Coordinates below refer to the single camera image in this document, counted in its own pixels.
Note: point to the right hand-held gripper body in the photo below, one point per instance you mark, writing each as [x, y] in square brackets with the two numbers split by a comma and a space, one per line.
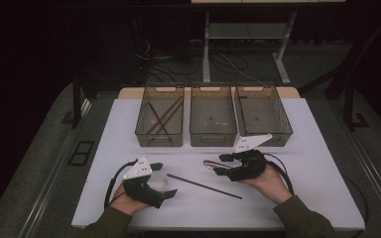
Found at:
[251, 165]

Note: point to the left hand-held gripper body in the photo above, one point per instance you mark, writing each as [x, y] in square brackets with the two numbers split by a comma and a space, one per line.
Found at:
[142, 191]

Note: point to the metal fork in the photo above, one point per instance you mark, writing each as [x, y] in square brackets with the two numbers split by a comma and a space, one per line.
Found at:
[211, 167]

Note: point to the white ceramic spoon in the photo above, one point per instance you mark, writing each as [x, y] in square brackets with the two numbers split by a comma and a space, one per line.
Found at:
[160, 183]

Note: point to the black chopstick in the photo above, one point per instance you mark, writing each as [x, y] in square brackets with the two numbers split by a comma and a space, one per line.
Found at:
[152, 109]
[205, 186]

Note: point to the person's left hand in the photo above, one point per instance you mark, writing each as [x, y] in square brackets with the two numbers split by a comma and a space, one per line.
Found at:
[125, 203]

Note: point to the person's right hand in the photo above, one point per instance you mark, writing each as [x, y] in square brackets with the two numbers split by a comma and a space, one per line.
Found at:
[273, 185]

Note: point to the black metal stand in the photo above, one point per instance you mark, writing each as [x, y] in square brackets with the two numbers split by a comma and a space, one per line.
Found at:
[76, 99]
[349, 99]

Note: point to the black rectangular floor frame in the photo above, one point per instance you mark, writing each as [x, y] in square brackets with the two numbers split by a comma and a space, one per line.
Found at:
[73, 158]

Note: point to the grey metal desk frame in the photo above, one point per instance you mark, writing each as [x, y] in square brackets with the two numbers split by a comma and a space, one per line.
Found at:
[206, 49]

